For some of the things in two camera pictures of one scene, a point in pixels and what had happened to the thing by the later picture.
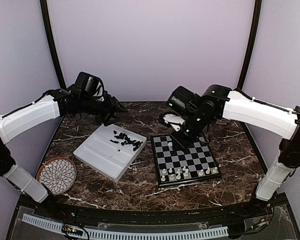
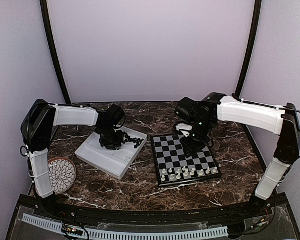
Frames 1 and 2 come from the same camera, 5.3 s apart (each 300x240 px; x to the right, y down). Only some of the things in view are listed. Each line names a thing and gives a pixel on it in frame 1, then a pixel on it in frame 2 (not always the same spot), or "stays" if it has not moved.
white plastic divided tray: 110,150 stays
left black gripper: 113,106 → 117,143
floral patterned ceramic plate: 57,174 stays
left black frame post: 61,75 stays
